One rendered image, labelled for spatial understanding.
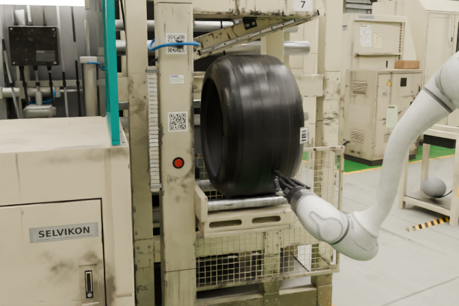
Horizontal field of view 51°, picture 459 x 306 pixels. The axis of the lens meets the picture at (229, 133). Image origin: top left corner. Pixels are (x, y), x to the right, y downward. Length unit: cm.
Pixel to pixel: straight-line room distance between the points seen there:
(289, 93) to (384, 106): 480
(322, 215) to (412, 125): 35
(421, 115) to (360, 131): 520
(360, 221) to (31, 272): 91
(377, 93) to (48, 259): 556
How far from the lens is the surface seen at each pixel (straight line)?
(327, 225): 139
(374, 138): 647
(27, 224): 117
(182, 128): 182
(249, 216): 187
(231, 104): 170
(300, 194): 152
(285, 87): 176
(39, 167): 114
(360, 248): 153
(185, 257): 197
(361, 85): 652
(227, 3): 212
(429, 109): 138
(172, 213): 190
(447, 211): 461
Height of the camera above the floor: 148
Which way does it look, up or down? 10 degrees down
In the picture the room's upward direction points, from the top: straight up
